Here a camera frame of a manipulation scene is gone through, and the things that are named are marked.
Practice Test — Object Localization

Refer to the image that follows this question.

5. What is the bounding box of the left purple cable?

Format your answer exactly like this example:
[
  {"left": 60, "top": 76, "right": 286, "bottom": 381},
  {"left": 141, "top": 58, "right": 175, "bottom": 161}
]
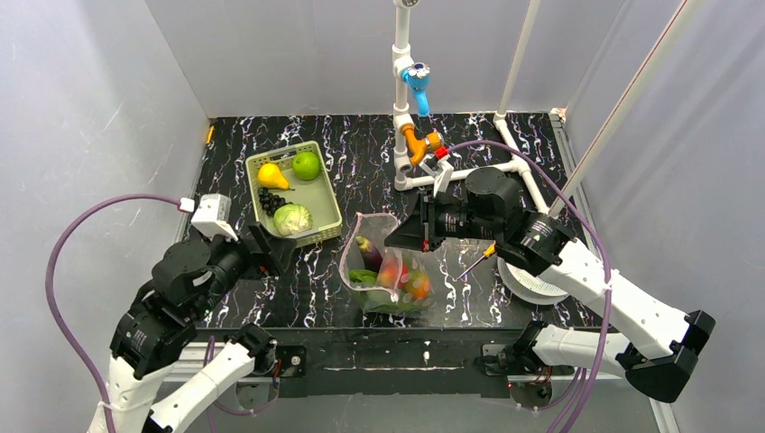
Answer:
[{"left": 45, "top": 192, "right": 196, "bottom": 433}]

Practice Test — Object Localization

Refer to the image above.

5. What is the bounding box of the green lime toy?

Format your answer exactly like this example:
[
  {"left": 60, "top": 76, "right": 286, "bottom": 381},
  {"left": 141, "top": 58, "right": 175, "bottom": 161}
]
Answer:
[{"left": 292, "top": 152, "right": 322, "bottom": 181}]

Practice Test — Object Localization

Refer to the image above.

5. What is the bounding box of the purple cable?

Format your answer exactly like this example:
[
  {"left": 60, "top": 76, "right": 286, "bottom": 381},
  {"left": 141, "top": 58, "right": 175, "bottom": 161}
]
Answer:
[
  {"left": 45, "top": 192, "right": 196, "bottom": 433},
  {"left": 445, "top": 140, "right": 613, "bottom": 433}
]

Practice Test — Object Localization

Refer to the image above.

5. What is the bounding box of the white pvc pipe frame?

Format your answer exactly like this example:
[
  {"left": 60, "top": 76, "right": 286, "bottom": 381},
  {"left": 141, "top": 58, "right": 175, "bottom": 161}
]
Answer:
[{"left": 391, "top": 0, "right": 706, "bottom": 221}]

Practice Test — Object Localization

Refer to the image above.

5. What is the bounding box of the green plastic basket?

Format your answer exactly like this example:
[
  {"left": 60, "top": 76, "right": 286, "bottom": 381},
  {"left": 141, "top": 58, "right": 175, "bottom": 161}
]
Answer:
[{"left": 245, "top": 141, "right": 342, "bottom": 247}]

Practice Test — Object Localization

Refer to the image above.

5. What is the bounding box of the red pepper toy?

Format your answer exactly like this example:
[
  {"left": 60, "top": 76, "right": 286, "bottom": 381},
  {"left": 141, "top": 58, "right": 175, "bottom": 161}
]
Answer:
[{"left": 376, "top": 262, "right": 410, "bottom": 289}]

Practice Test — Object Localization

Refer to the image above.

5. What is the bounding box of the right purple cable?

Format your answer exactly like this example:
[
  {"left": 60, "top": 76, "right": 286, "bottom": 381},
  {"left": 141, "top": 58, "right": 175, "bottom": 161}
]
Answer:
[{"left": 445, "top": 140, "right": 613, "bottom": 433}]

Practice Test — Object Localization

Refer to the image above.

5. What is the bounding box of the purple eggplant toy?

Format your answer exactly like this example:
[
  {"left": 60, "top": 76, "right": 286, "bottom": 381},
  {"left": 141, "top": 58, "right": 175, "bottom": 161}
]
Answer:
[{"left": 355, "top": 235, "right": 383, "bottom": 272}]

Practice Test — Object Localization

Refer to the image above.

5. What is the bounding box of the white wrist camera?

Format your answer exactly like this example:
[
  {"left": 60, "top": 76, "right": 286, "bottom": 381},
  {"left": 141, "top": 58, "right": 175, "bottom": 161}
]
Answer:
[
  {"left": 178, "top": 193, "right": 239, "bottom": 242},
  {"left": 419, "top": 147, "right": 454, "bottom": 198}
]

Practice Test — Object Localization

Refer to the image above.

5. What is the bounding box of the clear zip top bag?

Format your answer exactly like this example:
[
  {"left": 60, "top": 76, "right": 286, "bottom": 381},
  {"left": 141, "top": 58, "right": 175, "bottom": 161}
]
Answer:
[{"left": 338, "top": 213, "right": 435, "bottom": 317}]

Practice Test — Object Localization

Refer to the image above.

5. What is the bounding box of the orange faucet valve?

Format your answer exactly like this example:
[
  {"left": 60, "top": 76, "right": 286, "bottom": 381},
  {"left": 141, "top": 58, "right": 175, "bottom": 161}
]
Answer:
[{"left": 400, "top": 123, "right": 444, "bottom": 166}]

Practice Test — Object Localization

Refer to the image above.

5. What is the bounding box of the black grapes toy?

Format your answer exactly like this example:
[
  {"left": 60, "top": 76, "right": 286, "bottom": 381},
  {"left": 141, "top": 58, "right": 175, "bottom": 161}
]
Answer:
[{"left": 257, "top": 187, "right": 289, "bottom": 217}]

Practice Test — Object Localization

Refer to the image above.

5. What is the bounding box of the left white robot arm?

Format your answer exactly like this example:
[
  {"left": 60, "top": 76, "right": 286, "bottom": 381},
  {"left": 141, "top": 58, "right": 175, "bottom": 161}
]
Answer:
[{"left": 88, "top": 223, "right": 297, "bottom": 432}]

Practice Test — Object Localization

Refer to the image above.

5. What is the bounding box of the yellow handled screwdriver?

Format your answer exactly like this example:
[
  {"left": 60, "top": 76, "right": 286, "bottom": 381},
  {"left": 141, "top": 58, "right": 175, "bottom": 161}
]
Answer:
[{"left": 458, "top": 243, "right": 496, "bottom": 279}]

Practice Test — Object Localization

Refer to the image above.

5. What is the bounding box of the blue faucet valve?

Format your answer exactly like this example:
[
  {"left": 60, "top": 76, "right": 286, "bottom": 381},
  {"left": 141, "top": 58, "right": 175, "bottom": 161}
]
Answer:
[{"left": 401, "top": 62, "right": 430, "bottom": 117}]

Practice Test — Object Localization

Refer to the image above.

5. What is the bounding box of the yellow pear toy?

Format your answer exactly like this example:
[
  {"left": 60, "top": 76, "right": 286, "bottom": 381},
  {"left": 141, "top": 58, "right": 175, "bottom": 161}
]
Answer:
[{"left": 256, "top": 162, "right": 292, "bottom": 190}]

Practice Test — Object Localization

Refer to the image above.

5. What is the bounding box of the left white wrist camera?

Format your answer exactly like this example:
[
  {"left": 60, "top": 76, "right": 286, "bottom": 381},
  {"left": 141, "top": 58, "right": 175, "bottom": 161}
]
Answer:
[{"left": 178, "top": 193, "right": 239, "bottom": 242}]

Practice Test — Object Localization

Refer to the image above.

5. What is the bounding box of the white round perforated plate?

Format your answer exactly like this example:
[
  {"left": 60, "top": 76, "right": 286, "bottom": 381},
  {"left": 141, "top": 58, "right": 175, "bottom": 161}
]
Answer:
[{"left": 497, "top": 258, "right": 569, "bottom": 306}]

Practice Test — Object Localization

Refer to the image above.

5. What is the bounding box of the orange toy fruit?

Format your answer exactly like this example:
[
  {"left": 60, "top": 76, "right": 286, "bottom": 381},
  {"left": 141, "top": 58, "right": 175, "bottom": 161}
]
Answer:
[{"left": 403, "top": 272, "right": 431, "bottom": 300}]

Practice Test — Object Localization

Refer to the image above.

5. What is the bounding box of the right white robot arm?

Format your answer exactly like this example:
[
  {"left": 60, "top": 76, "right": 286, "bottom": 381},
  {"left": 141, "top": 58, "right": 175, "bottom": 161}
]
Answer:
[{"left": 384, "top": 168, "right": 715, "bottom": 403}]

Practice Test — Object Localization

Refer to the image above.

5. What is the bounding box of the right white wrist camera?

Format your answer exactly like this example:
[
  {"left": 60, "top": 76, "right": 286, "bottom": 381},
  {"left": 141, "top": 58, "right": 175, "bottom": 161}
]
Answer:
[{"left": 419, "top": 147, "right": 454, "bottom": 198}]

